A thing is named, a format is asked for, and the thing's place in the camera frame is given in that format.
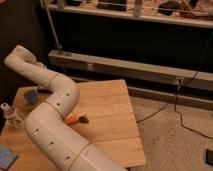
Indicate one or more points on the wooden floor baseboard plank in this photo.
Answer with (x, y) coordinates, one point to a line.
(165, 97)

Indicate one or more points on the orange handled brush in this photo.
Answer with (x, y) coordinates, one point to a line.
(76, 119)

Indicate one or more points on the blue sponge pad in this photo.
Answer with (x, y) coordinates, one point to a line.
(7, 157)

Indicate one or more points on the upper cluttered shelf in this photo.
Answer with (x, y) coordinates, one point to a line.
(195, 13)

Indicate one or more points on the black box on floor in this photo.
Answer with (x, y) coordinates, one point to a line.
(209, 157)

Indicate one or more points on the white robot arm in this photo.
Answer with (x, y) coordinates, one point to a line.
(66, 148)

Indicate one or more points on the lower wooden shelf beam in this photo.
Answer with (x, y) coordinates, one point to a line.
(135, 70)

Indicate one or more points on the clear plastic bottle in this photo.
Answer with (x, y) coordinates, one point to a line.
(13, 115)

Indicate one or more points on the metal vertical pole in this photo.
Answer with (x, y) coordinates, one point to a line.
(58, 46)

